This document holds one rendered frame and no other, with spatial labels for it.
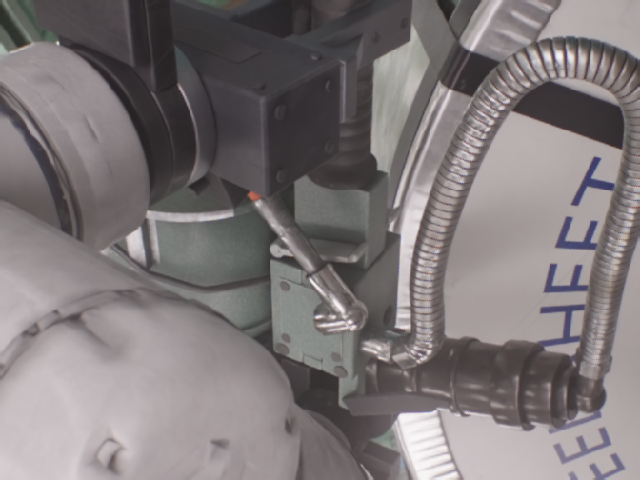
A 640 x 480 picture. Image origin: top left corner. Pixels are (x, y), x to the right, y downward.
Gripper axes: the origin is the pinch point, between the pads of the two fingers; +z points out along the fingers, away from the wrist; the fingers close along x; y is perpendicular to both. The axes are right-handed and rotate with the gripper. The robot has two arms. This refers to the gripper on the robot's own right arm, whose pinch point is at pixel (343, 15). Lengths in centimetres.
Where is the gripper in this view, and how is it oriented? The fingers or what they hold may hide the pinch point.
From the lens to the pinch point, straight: 53.0
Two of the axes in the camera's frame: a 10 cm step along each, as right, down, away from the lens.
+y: 0.0, 8.2, 5.8
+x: 7.7, 3.7, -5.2
